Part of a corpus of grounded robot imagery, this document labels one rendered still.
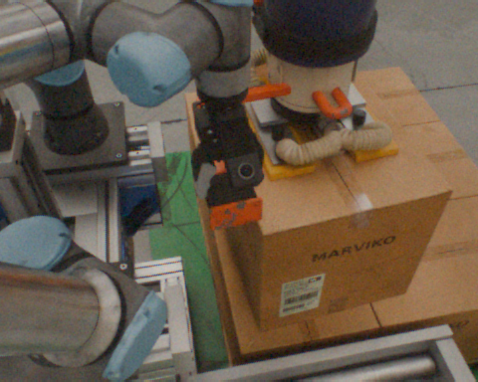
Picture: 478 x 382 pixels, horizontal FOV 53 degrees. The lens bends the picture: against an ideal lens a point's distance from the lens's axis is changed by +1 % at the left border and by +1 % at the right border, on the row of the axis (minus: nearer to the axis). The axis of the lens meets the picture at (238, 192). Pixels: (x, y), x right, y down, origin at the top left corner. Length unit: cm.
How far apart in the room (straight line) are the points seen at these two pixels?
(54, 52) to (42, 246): 26
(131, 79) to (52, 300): 23
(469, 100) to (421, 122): 122
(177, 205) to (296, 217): 149
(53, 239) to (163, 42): 32
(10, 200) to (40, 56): 41
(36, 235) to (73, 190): 51
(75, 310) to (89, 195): 66
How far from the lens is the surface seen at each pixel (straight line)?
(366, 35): 95
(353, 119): 111
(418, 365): 142
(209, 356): 195
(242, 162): 64
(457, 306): 155
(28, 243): 70
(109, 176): 121
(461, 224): 175
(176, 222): 230
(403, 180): 103
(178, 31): 52
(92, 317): 57
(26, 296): 48
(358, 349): 132
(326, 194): 97
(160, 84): 49
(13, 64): 53
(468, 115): 316
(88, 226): 112
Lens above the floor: 178
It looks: 48 degrees down
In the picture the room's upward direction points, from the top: straight up
